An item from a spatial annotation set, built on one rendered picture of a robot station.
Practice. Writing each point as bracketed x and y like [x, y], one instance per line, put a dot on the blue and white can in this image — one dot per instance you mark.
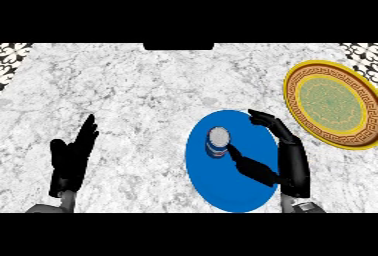
[217, 141]

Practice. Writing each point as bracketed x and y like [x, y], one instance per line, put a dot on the blue plate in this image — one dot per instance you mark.
[215, 180]

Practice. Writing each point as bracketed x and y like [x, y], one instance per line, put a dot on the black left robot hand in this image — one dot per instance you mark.
[73, 160]

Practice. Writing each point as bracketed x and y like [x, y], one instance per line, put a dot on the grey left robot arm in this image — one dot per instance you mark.
[56, 205]

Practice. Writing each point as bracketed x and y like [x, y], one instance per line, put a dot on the yellow brown green ornate plate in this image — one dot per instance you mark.
[330, 104]

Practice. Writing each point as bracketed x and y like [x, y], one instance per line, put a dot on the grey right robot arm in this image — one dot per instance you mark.
[299, 205]

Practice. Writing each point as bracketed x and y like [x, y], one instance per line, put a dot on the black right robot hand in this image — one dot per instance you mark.
[292, 160]

